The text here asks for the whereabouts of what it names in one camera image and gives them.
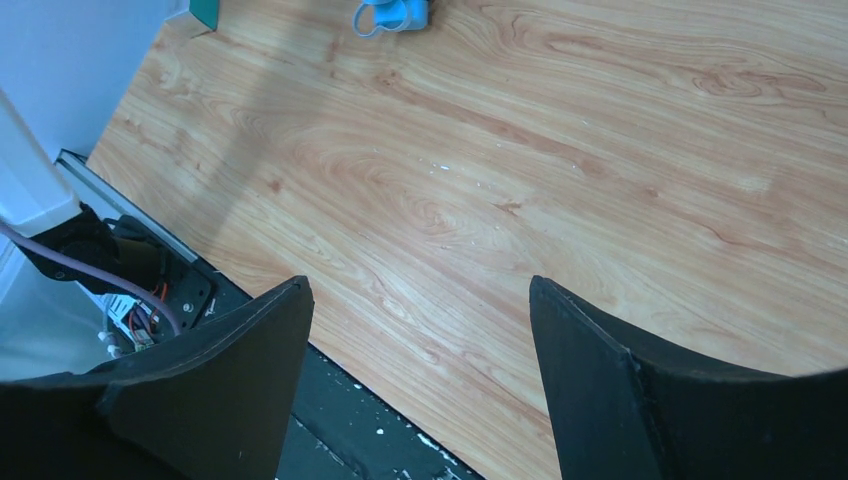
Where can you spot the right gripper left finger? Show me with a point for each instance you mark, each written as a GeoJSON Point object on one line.
{"type": "Point", "coordinates": [211, 403]}

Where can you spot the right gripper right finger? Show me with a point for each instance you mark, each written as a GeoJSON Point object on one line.
{"type": "Point", "coordinates": [627, 404]}

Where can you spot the light blue folding umbrella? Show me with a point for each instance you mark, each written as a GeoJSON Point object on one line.
{"type": "Point", "coordinates": [392, 16]}

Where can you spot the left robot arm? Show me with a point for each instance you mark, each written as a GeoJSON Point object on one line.
{"type": "Point", "coordinates": [43, 216]}

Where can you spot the small RO labelled box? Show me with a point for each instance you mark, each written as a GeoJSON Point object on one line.
{"type": "Point", "coordinates": [193, 17]}

